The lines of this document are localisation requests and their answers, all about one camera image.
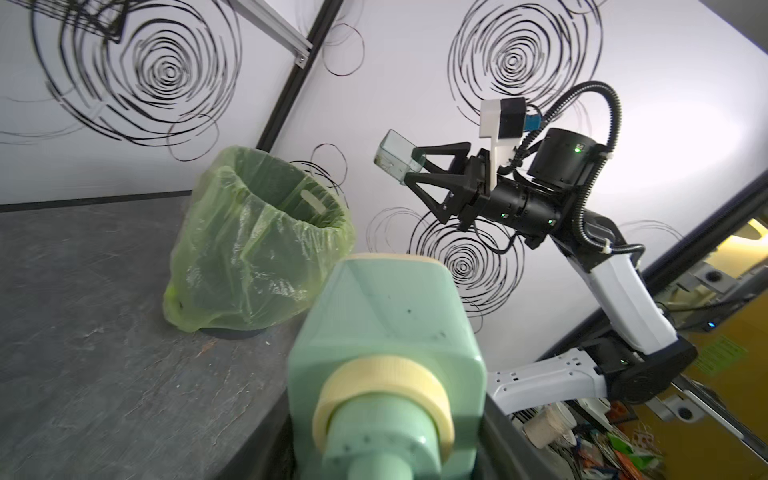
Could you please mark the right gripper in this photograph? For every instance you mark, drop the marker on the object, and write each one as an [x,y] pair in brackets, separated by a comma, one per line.
[473,191]

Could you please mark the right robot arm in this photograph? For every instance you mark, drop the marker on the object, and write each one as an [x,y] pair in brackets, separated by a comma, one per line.
[537,182]

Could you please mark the bin with green bag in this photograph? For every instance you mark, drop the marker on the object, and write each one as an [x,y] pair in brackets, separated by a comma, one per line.
[259,238]

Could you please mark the black wire basket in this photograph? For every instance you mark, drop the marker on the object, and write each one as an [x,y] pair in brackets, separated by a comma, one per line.
[103,18]

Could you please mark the yellow green pencil sharpener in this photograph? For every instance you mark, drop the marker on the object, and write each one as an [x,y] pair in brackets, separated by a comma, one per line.
[385,379]

